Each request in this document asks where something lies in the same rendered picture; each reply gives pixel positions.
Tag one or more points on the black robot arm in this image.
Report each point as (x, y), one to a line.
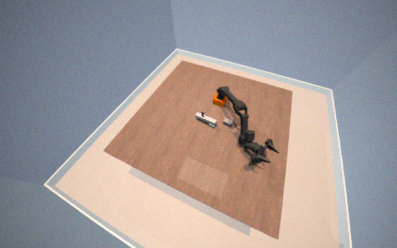
(247, 136)

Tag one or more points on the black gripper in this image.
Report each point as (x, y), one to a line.
(259, 149)

